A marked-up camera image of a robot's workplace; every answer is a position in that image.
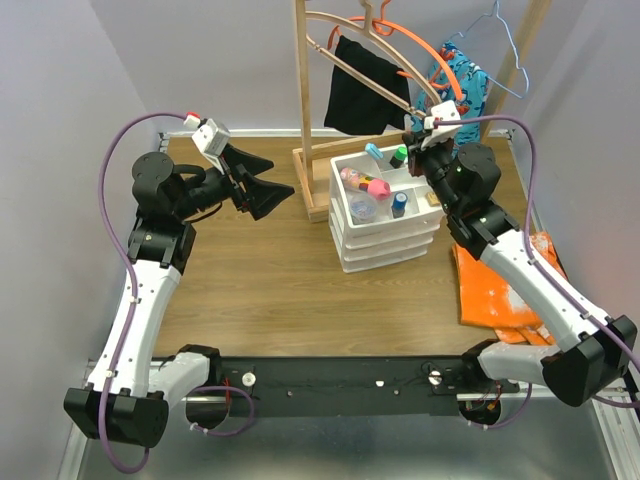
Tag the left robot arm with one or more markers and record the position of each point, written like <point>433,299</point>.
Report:
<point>124,399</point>

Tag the wooden clothes rack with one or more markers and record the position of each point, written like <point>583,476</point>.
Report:
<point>311,162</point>

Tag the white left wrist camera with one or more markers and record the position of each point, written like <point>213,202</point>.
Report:
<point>209,136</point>

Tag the black shorts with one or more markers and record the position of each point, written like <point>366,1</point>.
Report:
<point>354,108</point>

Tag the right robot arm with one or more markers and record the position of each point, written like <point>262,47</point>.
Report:
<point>591,348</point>

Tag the blue wire hanger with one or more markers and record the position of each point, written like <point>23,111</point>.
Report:
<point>506,45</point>

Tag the blue cap clear tube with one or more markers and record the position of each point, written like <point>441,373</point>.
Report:
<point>398,205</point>

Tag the small yellow eraser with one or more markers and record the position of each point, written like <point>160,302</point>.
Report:
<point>432,199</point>

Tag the black green highlighter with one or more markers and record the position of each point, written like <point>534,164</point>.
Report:
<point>399,157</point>

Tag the aluminium frame rails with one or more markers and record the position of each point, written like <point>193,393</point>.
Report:
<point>619,420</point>

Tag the beige wooden hanger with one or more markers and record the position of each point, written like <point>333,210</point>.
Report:
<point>319,31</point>

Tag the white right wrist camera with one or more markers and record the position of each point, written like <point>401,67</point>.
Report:
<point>440,125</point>

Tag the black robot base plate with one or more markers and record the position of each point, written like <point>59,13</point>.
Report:
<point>290,387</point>

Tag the blue fish print garment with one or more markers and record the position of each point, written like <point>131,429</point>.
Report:
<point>474,84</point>

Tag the orange plastic hanger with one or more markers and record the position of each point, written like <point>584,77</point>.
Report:
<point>425,55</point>

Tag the orange white tie-dye cloth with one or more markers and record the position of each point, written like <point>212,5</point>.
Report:
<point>488,301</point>

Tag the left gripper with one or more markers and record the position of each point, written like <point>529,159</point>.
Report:
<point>259,196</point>

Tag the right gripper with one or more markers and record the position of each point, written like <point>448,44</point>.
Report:
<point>417,154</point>

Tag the pink lid pencil tube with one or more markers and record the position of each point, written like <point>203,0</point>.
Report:
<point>355,180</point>

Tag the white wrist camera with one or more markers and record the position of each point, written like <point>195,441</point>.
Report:
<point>440,125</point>
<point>209,136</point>

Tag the white plastic drawer organizer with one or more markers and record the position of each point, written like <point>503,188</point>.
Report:
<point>387,240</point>

